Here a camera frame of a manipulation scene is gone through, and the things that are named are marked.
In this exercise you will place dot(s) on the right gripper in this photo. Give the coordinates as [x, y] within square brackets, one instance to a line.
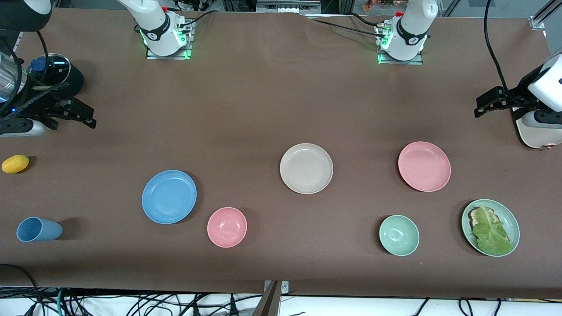
[40, 109]

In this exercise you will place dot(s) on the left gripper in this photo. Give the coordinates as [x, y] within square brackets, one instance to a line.
[516, 95]

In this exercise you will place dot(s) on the pink plate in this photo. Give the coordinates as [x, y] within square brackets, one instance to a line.
[424, 166]

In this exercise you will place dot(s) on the blue plate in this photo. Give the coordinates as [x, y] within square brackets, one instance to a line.
[169, 197]

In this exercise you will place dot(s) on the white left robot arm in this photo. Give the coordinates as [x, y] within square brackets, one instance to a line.
[406, 52]

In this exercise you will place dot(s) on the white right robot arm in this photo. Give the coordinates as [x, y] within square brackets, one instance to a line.
[164, 46]

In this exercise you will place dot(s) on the glass lid with blue knob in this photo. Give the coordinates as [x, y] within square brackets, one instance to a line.
[55, 70]

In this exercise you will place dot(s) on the beige cutting board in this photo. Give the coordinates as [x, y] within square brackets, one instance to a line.
[535, 138]

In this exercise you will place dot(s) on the yellow mango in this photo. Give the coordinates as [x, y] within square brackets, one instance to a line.
[15, 164]

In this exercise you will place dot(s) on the toast bread slice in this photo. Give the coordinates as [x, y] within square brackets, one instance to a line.
[473, 215]

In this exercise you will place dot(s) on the green plate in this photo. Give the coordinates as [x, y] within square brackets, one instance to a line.
[511, 219]

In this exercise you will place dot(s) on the brown table cover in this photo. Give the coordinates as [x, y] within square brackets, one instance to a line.
[373, 109]

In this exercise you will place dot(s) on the blue cup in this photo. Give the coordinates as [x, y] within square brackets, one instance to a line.
[39, 229]

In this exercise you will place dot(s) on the green lettuce leaf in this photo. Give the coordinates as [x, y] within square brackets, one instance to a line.
[491, 232]

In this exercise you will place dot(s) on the orange artificial flowers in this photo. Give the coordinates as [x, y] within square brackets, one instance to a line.
[377, 4]

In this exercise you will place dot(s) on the small green bowl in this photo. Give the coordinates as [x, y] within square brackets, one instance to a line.
[399, 235]

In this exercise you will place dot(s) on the small pink bowl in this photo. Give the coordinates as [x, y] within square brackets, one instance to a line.
[227, 227]

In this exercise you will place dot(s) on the beige plate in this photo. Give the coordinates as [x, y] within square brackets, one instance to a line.
[306, 169]

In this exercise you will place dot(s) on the grey metal box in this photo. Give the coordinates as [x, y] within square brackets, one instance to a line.
[287, 5]

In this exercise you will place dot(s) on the dark metal pole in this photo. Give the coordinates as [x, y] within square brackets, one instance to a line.
[268, 303]

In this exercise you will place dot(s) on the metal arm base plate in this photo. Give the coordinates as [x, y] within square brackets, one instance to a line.
[153, 56]
[417, 62]

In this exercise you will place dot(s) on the aluminium frame profile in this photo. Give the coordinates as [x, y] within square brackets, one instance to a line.
[542, 15]

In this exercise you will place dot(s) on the grey metal bracket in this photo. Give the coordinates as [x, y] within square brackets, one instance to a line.
[285, 286]

